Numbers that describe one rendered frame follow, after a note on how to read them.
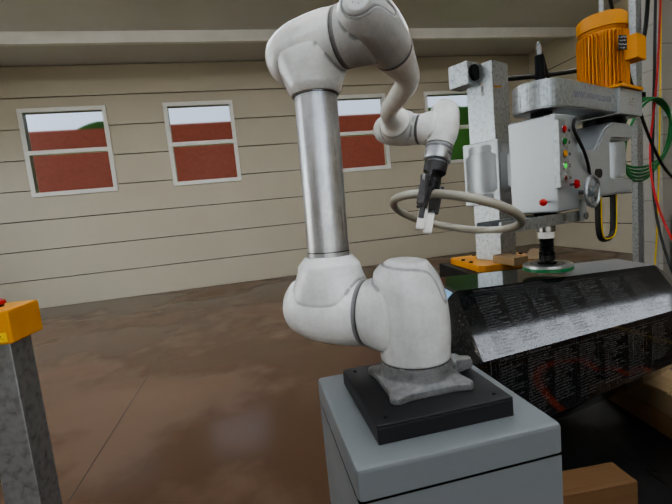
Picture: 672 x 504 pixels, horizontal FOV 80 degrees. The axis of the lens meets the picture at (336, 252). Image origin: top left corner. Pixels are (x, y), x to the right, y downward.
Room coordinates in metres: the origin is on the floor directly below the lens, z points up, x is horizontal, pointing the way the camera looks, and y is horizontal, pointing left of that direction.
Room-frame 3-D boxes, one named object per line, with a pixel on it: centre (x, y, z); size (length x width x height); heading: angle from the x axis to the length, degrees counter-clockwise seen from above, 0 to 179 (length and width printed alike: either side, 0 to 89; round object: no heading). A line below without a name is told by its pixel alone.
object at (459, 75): (2.74, -0.95, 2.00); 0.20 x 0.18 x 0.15; 7
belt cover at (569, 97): (2.08, -1.28, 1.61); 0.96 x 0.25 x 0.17; 125
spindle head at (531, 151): (1.93, -1.06, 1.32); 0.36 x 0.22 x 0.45; 125
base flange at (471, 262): (2.74, -1.10, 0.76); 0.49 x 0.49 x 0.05; 7
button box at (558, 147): (1.75, -1.00, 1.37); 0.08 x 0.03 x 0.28; 125
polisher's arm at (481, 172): (2.60, -1.23, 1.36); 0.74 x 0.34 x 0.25; 42
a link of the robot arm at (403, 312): (0.87, -0.14, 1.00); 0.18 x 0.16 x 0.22; 61
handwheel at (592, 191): (1.85, -1.16, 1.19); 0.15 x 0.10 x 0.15; 125
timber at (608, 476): (1.40, -0.86, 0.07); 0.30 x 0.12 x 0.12; 97
